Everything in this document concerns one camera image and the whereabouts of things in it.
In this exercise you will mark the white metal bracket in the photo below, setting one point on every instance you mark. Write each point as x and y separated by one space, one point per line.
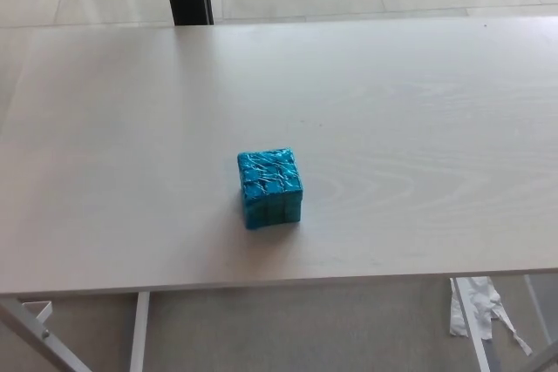
41 309

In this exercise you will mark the crumpled white paper scrap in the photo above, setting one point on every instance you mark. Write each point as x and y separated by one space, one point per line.
479 306

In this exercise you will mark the white diagonal table brace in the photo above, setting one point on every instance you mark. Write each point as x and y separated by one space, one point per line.
39 337

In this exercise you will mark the white table leg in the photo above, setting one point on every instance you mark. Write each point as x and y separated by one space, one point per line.
471 328
138 333

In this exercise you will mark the shiny blue foil cube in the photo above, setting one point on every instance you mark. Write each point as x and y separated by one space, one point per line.
270 184

